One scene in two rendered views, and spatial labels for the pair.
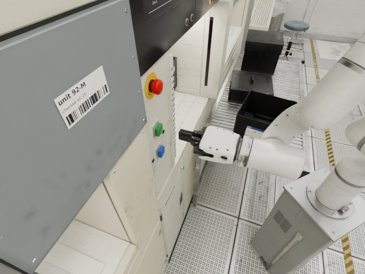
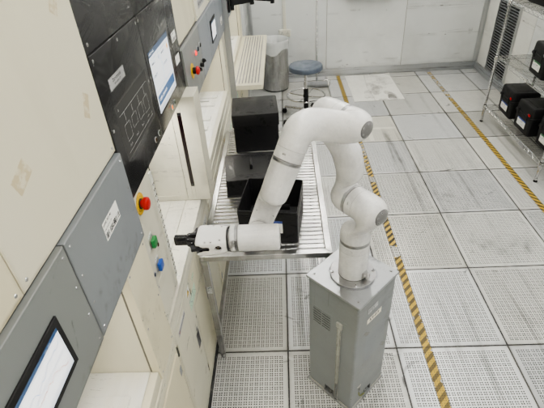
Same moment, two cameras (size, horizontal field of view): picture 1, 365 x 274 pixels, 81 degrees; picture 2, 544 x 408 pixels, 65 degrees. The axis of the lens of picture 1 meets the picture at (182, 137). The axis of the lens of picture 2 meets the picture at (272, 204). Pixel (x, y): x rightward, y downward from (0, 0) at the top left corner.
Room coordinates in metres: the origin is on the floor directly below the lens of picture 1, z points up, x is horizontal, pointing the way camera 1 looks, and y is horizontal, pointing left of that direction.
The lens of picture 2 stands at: (-0.65, 0.02, 2.08)
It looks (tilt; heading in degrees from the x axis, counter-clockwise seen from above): 36 degrees down; 343
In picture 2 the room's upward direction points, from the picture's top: 4 degrees counter-clockwise
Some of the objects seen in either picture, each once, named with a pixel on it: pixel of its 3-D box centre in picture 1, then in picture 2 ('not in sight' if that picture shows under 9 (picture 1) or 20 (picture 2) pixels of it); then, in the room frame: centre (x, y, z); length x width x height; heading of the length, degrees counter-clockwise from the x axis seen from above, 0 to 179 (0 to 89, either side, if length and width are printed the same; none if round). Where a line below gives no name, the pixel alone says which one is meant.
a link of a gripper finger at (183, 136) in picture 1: (188, 140); (184, 243); (0.43, -0.02, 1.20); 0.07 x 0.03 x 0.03; 70
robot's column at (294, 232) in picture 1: (297, 232); (348, 330); (0.49, -0.67, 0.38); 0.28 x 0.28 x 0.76; 25
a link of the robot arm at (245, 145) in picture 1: (243, 151); (233, 238); (0.39, -0.17, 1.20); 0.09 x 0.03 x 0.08; 160
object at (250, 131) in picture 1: (264, 119); (272, 209); (0.94, -0.47, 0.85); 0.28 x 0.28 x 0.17; 62
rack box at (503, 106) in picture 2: not in sight; (518, 100); (2.32, -3.47, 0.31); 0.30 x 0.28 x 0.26; 157
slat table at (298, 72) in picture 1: (250, 131); (272, 229); (1.35, -0.59, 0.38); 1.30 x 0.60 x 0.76; 160
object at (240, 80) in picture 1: (251, 85); (251, 171); (1.36, -0.50, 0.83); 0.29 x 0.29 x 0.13; 77
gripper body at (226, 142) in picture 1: (221, 144); (214, 239); (0.41, -0.11, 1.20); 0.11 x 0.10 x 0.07; 70
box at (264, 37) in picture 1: (260, 51); (256, 123); (1.80, -0.67, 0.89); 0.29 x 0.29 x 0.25; 74
